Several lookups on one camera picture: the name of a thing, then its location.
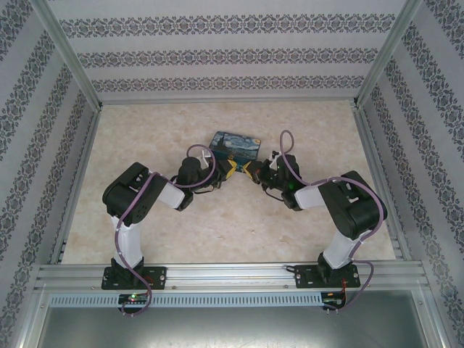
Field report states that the starry night print tin box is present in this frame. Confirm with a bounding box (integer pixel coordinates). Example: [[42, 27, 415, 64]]
[[209, 130, 261, 162]]

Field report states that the left green circuit board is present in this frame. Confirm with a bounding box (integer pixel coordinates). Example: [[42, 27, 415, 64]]
[[118, 294, 151, 305]]

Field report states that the grey metal sheet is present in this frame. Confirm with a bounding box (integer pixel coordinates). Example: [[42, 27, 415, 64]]
[[20, 304, 447, 348]]

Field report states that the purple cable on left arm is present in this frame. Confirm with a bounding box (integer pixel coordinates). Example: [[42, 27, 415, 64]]
[[115, 144, 215, 319]]

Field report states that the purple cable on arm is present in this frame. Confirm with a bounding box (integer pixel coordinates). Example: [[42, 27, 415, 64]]
[[115, 144, 215, 319], [280, 130, 386, 313]]

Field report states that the aluminium mounting rail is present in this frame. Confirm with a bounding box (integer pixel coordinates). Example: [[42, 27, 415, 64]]
[[34, 262, 426, 291]]

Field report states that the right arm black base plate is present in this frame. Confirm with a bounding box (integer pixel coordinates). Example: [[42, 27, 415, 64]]
[[294, 264, 363, 290]]

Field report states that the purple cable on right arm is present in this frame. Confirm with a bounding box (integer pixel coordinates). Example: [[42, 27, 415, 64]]
[[280, 130, 386, 313]]

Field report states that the aluminium side rail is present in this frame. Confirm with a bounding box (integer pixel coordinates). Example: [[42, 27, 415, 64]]
[[49, 105, 103, 265], [353, 107, 413, 262]]

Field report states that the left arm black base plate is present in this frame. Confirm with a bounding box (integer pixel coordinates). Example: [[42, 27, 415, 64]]
[[102, 266, 169, 291]]

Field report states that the slotted grey cable duct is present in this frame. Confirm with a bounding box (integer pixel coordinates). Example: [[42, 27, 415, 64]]
[[49, 291, 324, 307]]

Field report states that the aluminium frame post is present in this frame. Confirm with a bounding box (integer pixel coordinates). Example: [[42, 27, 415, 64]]
[[350, 0, 424, 108], [34, 0, 105, 110]]

